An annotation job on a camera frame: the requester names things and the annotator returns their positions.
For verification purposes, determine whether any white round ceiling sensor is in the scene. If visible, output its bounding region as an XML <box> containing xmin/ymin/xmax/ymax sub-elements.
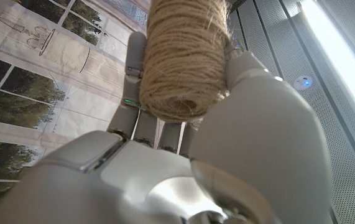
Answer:
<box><xmin>293</xmin><ymin>75</ymin><xmax>313</xmax><ymax>91</ymax></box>

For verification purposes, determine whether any long white ceiling light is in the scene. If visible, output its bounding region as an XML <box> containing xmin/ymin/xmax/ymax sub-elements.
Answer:
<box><xmin>298</xmin><ymin>0</ymin><xmax>355</xmax><ymax>131</ymax></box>

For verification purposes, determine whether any printed window backdrop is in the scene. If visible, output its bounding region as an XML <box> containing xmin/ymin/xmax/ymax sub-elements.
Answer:
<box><xmin>0</xmin><ymin>0</ymin><xmax>152</xmax><ymax>218</ymax></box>

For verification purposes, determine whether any jute twine spool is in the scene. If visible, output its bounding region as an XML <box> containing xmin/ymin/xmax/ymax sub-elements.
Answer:
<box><xmin>139</xmin><ymin>0</ymin><xmax>231</xmax><ymax>123</ymax></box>

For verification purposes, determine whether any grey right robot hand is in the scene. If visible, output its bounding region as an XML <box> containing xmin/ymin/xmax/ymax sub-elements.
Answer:
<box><xmin>0</xmin><ymin>30</ymin><xmax>333</xmax><ymax>224</ymax></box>

